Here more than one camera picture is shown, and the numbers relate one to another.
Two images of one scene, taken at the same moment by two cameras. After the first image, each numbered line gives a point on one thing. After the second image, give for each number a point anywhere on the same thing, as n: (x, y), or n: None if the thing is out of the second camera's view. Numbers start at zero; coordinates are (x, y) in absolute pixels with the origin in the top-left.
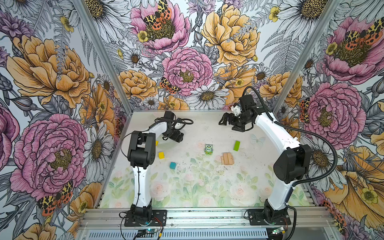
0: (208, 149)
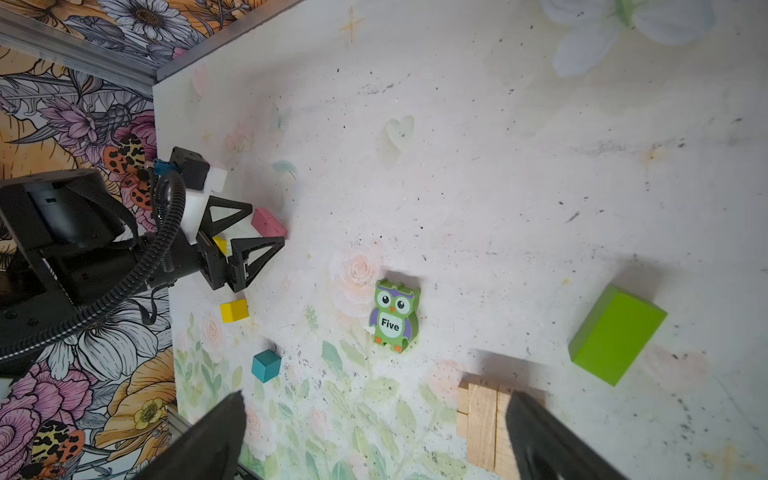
0: (395, 316)
